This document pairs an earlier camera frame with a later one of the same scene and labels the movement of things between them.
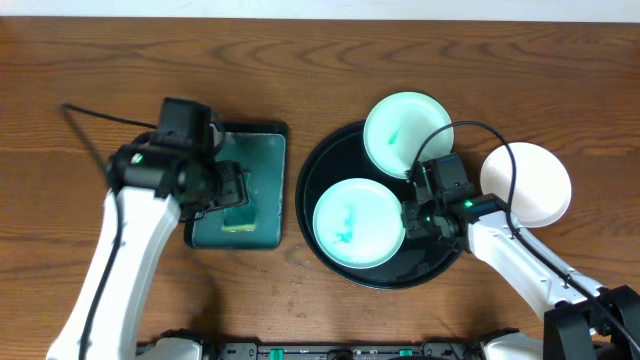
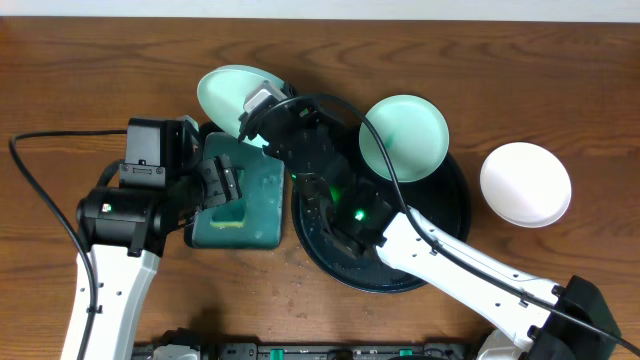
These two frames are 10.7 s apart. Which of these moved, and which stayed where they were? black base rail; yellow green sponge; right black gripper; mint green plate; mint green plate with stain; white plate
Moved: mint green plate with stain; yellow green sponge; right black gripper
Stayed: black base rail; white plate; mint green plate
